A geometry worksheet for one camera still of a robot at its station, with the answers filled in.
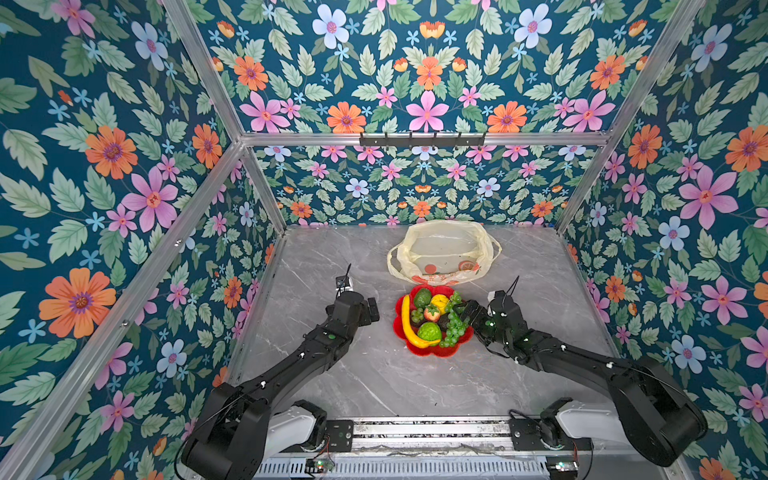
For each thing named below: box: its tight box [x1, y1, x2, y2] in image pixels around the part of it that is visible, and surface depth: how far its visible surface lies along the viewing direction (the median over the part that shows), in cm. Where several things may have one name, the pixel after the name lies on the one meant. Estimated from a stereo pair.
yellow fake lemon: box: [431, 294, 449, 315], surface depth 93 cm
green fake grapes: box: [439, 290, 471, 348], surface depth 87 cm
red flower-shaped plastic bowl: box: [394, 285, 475, 357], surface depth 88 cm
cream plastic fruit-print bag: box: [387, 219, 502, 286], surface depth 107 cm
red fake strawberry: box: [424, 304, 441, 323], surface depth 89 cm
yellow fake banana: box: [401, 294, 441, 349], surface depth 88 cm
